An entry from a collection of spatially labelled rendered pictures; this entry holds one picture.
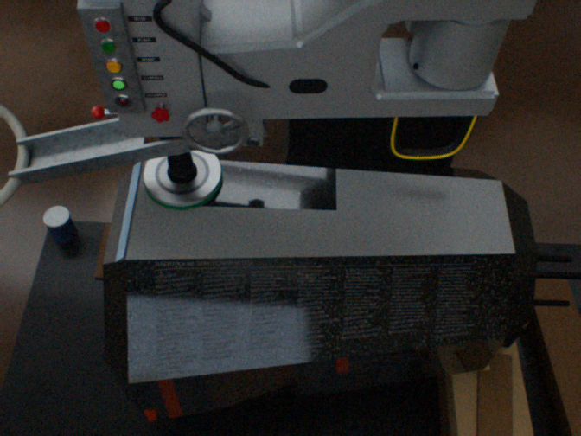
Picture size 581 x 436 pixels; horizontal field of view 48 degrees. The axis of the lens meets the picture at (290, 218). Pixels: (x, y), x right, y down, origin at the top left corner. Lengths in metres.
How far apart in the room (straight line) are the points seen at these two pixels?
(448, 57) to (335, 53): 0.25
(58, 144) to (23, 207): 1.15
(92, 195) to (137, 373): 1.27
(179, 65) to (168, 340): 0.76
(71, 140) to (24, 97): 1.58
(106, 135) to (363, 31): 0.79
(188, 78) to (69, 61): 2.16
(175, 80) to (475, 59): 0.64
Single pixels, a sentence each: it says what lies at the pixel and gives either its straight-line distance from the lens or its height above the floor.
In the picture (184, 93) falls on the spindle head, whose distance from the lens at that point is 1.46.
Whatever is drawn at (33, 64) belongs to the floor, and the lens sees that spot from 3.59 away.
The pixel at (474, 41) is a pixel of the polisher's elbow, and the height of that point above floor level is 1.42.
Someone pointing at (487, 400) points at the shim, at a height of 0.25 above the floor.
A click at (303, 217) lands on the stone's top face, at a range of 1.78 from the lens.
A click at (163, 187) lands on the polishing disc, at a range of 1.83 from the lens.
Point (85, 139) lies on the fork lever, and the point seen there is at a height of 0.96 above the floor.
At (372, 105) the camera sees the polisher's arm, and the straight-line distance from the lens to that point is 1.52.
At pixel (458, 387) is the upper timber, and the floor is 0.24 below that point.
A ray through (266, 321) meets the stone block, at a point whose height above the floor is 0.72.
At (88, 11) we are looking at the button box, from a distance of 1.32.
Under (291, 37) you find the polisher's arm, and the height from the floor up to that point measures 1.42.
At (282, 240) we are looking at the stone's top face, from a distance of 1.74.
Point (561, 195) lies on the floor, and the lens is 3.13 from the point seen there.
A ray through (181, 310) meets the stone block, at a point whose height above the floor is 0.75.
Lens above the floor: 2.34
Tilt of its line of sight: 57 degrees down
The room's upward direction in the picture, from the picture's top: 2 degrees clockwise
